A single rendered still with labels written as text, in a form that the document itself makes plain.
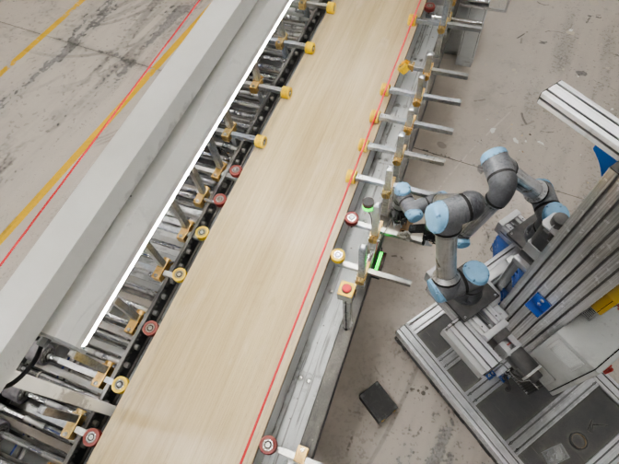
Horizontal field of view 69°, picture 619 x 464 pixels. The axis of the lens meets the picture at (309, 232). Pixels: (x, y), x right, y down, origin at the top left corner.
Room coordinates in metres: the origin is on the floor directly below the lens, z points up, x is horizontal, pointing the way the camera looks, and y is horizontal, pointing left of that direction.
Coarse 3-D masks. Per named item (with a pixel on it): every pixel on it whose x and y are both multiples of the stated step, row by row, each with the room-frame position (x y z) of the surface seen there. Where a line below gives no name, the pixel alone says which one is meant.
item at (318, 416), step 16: (448, 32) 3.01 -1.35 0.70; (432, 80) 2.51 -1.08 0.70; (416, 128) 2.08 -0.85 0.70; (400, 176) 1.70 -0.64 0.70; (384, 224) 1.36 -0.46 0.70; (352, 304) 0.89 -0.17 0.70; (352, 320) 0.79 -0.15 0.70; (336, 336) 0.72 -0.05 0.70; (352, 336) 0.72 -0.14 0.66; (336, 352) 0.64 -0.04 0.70; (336, 368) 0.55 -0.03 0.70; (320, 384) 0.49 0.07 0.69; (336, 384) 0.48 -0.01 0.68; (320, 400) 0.41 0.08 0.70; (320, 416) 0.33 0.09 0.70; (304, 432) 0.27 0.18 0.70; (320, 432) 0.26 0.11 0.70
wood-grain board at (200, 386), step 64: (384, 0) 3.25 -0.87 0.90; (320, 64) 2.63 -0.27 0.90; (384, 64) 2.53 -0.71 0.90; (320, 128) 2.03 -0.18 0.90; (256, 192) 1.61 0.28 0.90; (320, 192) 1.53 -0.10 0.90; (256, 256) 1.18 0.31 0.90; (192, 320) 0.86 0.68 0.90; (256, 320) 0.81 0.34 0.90; (128, 384) 0.59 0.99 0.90; (192, 384) 0.54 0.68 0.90; (256, 384) 0.49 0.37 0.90; (128, 448) 0.30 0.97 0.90; (192, 448) 0.26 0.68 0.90; (256, 448) 0.21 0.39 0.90
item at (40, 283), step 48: (240, 0) 1.03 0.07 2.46; (192, 48) 0.88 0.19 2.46; (144, 96) 0.76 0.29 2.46; (192, 96) 0.78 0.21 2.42; (144, 144) 0.62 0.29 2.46; (96, 192) 0.52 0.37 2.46; (48, 240) 0.44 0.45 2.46; (96, 240) 0.45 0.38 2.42; (48, 288) 0.35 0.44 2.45; (0, 336) 0.28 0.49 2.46; (0, 384) 0.21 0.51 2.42; (48, 384) 0.51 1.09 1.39
